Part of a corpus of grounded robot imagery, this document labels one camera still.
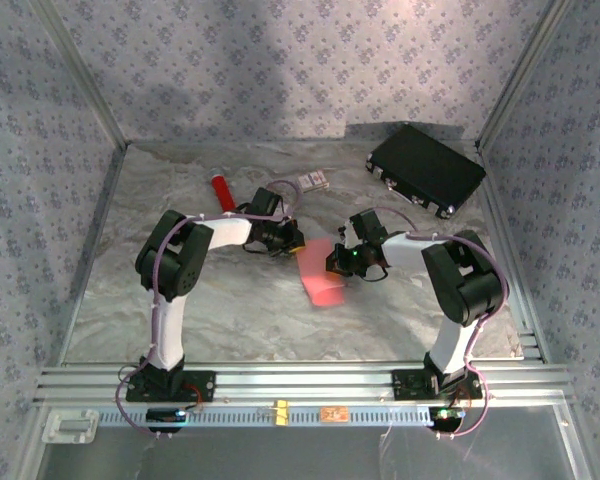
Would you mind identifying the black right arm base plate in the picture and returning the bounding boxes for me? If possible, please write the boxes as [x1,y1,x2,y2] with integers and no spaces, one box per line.
[392,369,484,401]

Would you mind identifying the small playing card box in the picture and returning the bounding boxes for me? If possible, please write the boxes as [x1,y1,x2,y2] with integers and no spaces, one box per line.
[297,169,330,194]

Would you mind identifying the aluminium side rail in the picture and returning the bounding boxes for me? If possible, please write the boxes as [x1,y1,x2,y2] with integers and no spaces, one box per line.
[59,144,127,366]
[477,142,549,364]

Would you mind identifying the red cylindrical tube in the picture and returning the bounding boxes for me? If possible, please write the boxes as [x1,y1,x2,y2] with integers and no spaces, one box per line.
[208,169,239,214]

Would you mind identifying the aluminium frame post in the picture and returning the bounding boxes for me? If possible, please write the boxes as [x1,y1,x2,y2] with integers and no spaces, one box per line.
[477,0,575,150]
[29,0,129,150]

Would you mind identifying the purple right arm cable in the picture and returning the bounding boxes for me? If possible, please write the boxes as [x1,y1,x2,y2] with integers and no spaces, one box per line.
[372,207,510,440]

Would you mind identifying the pink paper sheet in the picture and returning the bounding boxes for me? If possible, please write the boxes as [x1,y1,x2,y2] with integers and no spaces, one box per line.
[295,237,347,308]

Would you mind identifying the grey metal bracket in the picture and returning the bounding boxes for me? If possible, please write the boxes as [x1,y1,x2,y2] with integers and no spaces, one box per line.
[42,409,100,445]

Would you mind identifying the grey slotted cable duct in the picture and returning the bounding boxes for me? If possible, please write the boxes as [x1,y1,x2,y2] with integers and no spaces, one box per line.
[97,405,439,429]

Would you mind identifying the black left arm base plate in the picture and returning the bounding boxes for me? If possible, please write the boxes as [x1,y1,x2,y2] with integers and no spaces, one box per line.
[125,370,217,404]

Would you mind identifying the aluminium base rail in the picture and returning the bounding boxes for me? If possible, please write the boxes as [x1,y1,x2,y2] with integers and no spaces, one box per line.
[34,363,575,407]

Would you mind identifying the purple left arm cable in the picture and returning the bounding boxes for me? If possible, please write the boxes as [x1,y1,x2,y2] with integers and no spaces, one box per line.
[115,179,304,440]

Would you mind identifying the black hard case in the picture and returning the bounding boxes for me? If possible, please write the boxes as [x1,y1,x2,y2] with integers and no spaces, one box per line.
[364,123,487,220]

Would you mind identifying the black left controller board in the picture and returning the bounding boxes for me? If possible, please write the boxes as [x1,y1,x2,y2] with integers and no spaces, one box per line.
[146,408,188,432]

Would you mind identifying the black right controller board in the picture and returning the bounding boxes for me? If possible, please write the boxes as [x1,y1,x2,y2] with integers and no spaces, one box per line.
[428,407,466,431]

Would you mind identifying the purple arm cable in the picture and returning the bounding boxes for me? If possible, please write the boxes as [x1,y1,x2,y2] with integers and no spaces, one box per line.
[115,179,304,440]
[372,207,510,440]

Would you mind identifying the black controller board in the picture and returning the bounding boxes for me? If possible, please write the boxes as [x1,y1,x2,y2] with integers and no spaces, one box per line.
[428,407,466,431]
[146,408,188,432]

